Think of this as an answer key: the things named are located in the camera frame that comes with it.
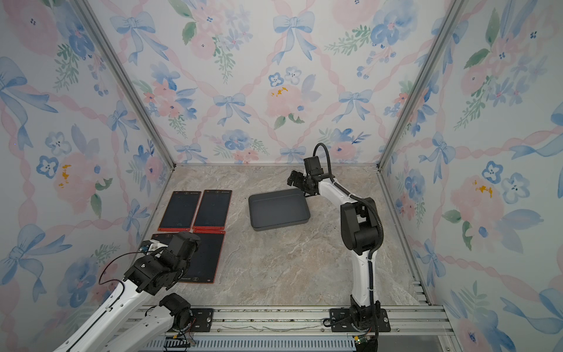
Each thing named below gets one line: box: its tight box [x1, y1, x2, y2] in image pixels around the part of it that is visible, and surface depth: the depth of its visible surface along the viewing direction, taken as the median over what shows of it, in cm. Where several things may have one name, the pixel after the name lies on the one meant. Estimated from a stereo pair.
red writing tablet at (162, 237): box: [151, 233, 175, 246], surface depth 97 cm
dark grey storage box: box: [248, 188, 311, 232], surface depth 106 cm
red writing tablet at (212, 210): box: [192, 189, 233, 231], surface depth 105 cm
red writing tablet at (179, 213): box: [157, 190, 202, 232], surface depth 104 cm
